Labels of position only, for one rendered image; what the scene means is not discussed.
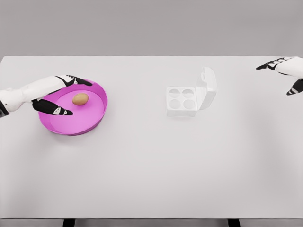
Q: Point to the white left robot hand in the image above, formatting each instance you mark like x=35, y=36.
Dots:
x=45, y=88

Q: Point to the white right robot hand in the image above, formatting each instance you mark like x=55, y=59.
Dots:
x=290, y=67

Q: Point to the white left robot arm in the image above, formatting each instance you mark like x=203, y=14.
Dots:
x=10, y=99

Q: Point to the brown egg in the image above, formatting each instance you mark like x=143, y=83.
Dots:
x=80, y=98

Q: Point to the white egg box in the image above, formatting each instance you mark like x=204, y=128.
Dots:
x=189, y=98

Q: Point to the pink round plate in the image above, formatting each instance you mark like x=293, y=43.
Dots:
x=78, y=113

